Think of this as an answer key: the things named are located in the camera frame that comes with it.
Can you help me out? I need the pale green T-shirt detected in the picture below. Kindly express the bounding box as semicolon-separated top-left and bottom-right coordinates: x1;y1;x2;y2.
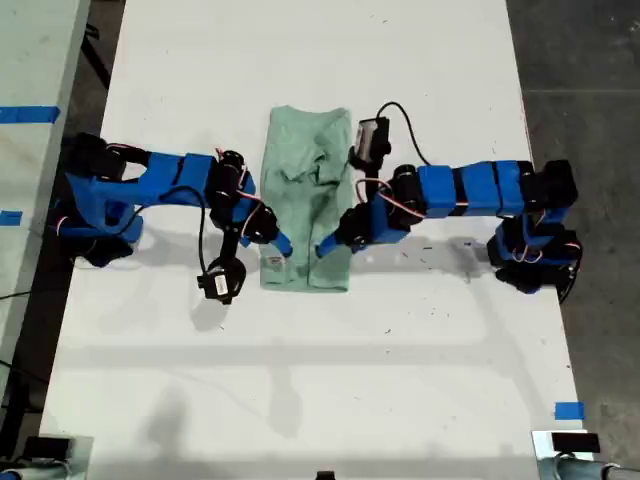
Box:
258;104;354;294

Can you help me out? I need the black stand leg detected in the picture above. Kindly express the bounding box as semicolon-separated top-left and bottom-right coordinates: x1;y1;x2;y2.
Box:
79;9;112;90

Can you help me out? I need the long blue tape strip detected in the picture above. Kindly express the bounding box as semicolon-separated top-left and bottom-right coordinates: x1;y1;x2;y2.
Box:
0;106;61;124

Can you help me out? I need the grey metal clamp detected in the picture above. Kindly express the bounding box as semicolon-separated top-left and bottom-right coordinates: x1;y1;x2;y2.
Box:
0;434;95;480
530;428;640;480

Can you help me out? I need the pale grey side table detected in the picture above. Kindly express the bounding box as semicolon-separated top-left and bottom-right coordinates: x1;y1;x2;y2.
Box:
0;0;92;401

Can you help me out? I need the black camera stalk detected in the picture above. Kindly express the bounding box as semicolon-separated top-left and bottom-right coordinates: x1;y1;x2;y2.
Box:
348;147;389;199
218;225;248;296

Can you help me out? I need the black camera cable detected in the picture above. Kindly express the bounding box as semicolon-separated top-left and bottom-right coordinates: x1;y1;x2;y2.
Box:
127;185;209;281
375;101;436;168

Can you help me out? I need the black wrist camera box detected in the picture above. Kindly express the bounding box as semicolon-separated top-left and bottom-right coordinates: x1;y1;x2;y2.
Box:
352;117;392;164
195;267;239;305

